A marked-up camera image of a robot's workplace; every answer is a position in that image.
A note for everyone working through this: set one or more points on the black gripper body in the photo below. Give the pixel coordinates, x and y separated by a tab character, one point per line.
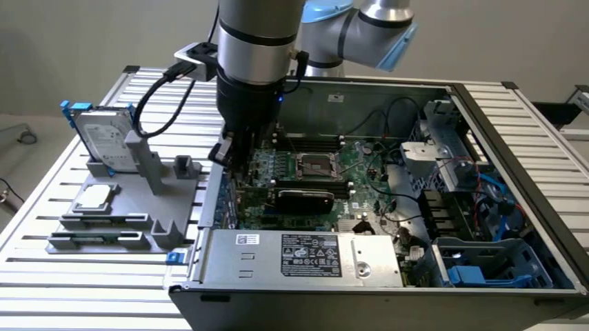
248	103

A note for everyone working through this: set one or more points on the black graphics card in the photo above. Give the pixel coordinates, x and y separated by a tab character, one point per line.
305	200

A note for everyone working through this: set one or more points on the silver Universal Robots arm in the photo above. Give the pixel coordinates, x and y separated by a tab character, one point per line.
257	38

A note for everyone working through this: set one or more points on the black RAM slot bank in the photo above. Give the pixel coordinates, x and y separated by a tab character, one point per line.
312	141
342	189

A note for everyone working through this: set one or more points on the CPU socket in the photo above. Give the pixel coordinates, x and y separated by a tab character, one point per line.
318	165

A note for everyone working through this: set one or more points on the silver hard disk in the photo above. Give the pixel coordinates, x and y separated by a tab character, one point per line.
102	139

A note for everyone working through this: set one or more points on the grey parts rack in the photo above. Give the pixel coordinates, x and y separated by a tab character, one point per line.
133	213

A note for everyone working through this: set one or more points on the silver CPU chip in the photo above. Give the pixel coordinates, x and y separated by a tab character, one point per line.
94	197

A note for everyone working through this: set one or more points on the blue plastic clip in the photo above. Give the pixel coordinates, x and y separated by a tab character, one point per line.
175	258

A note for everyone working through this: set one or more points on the green motherboard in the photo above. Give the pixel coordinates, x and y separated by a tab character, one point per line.
367	179

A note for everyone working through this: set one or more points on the silver power supply unit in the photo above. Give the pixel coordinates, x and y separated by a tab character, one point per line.
293	258

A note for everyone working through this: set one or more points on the hard disk drive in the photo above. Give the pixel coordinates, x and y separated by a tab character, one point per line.
68	113

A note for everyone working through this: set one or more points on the silver chipset heatsink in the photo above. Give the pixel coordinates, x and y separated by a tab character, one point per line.
352	227

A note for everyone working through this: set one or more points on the green RAM stick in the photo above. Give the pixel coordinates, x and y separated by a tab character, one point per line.
93	238

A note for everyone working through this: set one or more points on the grey caster wheel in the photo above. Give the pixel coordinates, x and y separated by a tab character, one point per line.
24	135

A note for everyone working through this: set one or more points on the silver disk bay cage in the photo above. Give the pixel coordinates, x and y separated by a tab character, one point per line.
436	151

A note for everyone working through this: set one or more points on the open black PC case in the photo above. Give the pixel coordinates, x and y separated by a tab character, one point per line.
414	303

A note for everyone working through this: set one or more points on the blue plastic drive latch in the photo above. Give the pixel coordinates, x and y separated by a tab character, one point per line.
466	276

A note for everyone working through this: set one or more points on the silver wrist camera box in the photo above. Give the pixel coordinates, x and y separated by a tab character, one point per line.
196	62

